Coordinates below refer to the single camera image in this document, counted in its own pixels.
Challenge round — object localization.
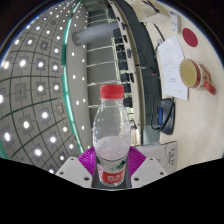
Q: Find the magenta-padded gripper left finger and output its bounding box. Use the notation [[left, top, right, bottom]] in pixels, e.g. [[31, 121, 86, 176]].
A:
[[54, 146, 98, 189]]

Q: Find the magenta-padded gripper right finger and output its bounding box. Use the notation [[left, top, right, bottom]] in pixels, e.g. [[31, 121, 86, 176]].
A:
[[127, 146, 168, 190]]

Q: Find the clear red-capped water bottle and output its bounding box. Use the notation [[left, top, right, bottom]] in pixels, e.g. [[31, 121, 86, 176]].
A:
[[91, 83, 132, 188]]

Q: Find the group of ceiling lights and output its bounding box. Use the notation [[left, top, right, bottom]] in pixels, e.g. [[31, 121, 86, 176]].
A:
[[0, 1, 88, 174]]

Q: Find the long curved conference desk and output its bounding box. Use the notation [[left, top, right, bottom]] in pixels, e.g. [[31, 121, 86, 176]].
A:
[[108, 0, 162, 148]]

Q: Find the red and cream mug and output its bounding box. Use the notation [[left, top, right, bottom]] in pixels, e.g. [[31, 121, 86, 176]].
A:
[[179, 58, 217, 96]]

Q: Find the group of black office chairs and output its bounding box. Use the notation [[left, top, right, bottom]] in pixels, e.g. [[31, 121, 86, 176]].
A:
[[112, 23, 138, 113]]

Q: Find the white printed paper sheet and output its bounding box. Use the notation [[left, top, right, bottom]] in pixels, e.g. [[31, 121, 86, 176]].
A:
[[156, 34, 190, 102]]

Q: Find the flat round red coaster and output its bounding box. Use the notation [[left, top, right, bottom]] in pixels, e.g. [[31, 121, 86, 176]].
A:
[[181, 27, 199, 48]]

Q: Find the white remote control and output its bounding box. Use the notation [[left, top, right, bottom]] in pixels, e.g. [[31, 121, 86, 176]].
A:
[[168, 9, 182, 35]]

